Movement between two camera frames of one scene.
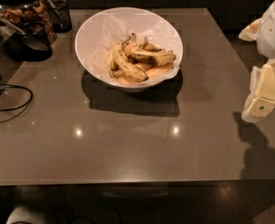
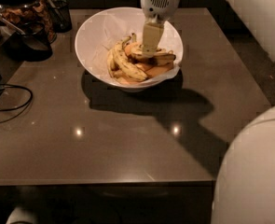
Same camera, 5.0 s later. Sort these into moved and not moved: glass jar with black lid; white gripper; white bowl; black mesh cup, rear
Moved: white gripper
Not moved: white bowl; glass jar with black lid; black mesh cup, rear
